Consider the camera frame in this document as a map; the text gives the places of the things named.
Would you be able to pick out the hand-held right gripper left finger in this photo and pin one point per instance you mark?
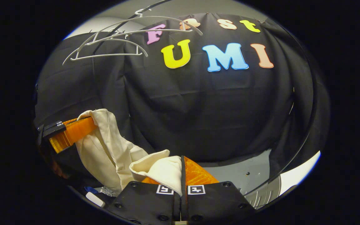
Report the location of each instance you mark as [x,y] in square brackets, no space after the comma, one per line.
[148,200]

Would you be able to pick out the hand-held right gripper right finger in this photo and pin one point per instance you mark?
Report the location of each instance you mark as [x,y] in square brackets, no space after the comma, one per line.
[214,200]

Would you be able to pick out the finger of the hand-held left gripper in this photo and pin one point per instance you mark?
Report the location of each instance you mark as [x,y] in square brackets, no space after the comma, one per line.
[77,131]
[69,162]

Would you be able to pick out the cream button shirt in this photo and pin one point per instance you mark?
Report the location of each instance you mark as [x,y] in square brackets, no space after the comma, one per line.
[105,150]

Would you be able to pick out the white plastic hanger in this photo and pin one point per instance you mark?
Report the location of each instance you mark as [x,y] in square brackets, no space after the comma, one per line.
[167,18]
[105,55]

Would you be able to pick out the black metal clothes rack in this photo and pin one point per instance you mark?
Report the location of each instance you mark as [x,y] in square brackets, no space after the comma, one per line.
[129,18]

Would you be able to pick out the white ribbed board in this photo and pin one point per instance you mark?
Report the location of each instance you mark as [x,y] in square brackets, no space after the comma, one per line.
[264,193]

